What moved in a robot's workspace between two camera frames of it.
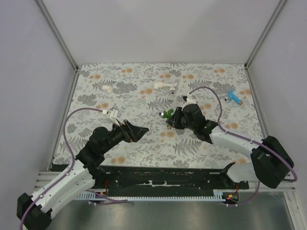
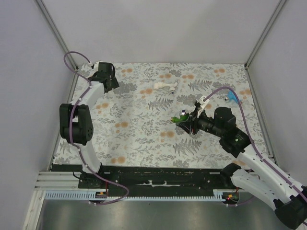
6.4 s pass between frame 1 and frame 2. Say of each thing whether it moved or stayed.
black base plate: stayed
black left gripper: moved
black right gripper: moved
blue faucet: stayed
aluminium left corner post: stayed
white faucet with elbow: stayed
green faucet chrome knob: moved
